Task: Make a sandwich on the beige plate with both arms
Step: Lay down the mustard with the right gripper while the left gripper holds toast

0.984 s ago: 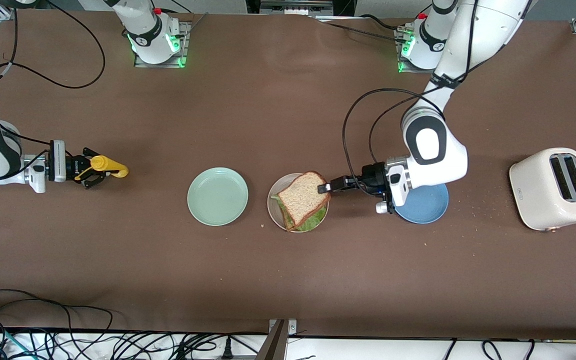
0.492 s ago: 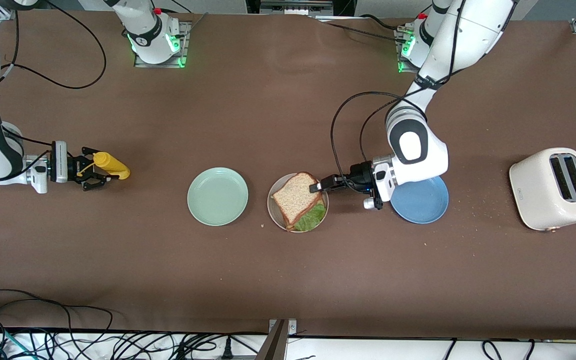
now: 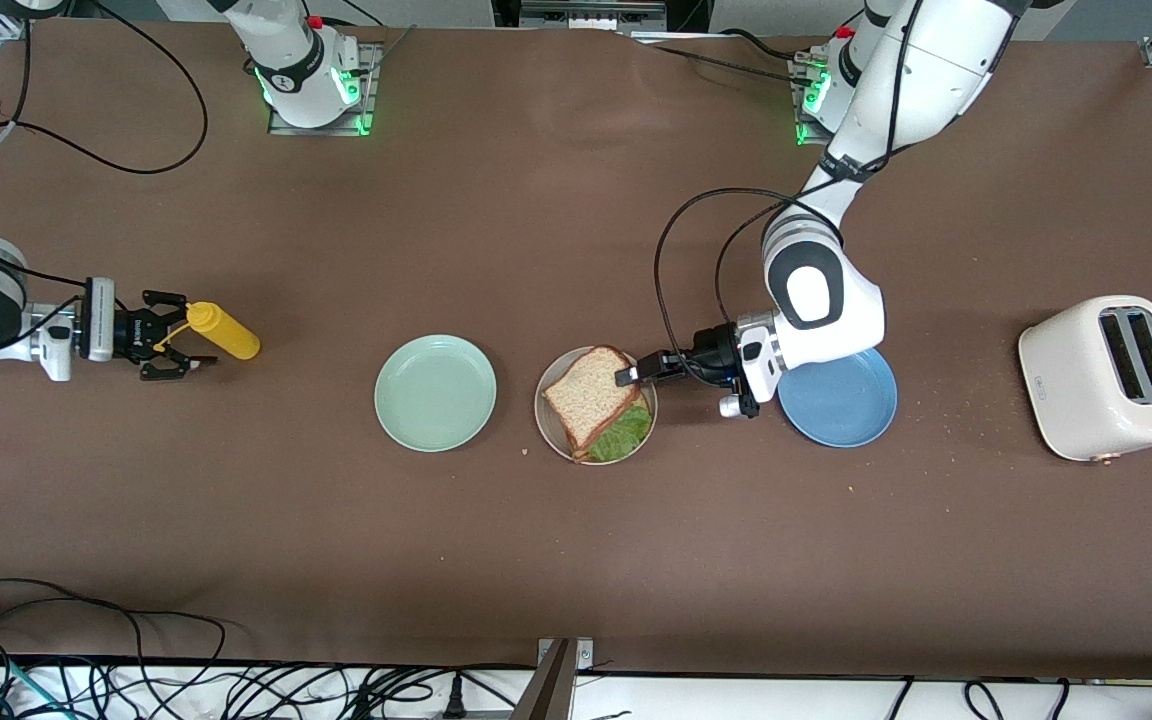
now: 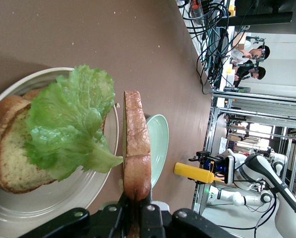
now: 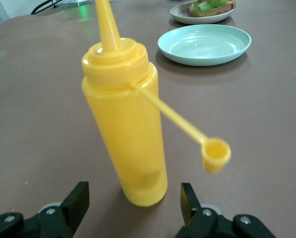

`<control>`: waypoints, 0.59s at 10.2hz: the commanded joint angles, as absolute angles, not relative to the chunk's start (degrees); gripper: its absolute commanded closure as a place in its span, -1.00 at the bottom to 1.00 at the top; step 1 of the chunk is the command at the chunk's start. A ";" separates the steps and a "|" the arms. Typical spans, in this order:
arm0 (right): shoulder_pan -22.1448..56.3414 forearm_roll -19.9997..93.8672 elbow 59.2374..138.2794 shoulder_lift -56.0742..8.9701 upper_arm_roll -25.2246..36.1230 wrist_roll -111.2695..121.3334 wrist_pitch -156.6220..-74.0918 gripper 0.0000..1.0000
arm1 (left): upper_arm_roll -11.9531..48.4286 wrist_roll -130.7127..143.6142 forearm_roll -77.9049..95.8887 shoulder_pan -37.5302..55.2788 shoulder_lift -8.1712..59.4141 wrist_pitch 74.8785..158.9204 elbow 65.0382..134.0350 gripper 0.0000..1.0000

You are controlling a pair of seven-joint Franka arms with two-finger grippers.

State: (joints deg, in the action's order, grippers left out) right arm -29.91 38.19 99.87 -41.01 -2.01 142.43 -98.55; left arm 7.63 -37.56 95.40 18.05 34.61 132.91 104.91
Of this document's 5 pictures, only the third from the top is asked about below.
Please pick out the black and grey equipment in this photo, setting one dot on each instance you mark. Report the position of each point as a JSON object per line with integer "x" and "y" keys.
{"x": 591, "y": 12}

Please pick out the white two-slot toaster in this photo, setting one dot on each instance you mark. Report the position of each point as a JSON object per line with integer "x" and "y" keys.
{"x": 1066, "y": 380}

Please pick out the black power plug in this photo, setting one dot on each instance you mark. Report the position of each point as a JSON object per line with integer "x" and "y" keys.
{"x": 454, "y": 700}

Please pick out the mint green plate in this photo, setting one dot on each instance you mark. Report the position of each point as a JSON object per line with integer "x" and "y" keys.
{"x": 436, "y": 393}

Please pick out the blue plate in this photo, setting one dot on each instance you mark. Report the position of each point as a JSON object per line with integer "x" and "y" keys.
{"x": 846, "y": 410}

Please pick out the small metal bracket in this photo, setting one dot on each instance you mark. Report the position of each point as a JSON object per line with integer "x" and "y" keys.
{"x": 584, "y": 655}

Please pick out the beige plate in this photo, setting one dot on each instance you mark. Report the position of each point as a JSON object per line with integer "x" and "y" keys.
{"x": 548, "y": 420}

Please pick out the green lettuce leaf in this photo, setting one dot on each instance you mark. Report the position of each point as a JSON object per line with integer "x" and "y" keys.
{"x": 626, "y": 435}

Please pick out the yellow mustard squeeze bottle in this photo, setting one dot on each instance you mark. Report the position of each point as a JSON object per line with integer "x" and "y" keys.
{"x": 226, "y": 335}

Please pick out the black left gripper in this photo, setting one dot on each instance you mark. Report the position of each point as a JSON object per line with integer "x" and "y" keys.
{"x": 710, "y": 354}

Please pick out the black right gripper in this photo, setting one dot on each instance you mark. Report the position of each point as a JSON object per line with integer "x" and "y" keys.
{"x": 128, "y": 332}

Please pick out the brown bread slice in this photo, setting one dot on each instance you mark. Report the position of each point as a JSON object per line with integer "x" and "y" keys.
{"x": 591, "y": 395}
{"x": 581, "y": 453}

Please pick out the dark metal pole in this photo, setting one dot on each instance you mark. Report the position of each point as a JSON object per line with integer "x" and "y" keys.
{"x": 546, "y": 695}

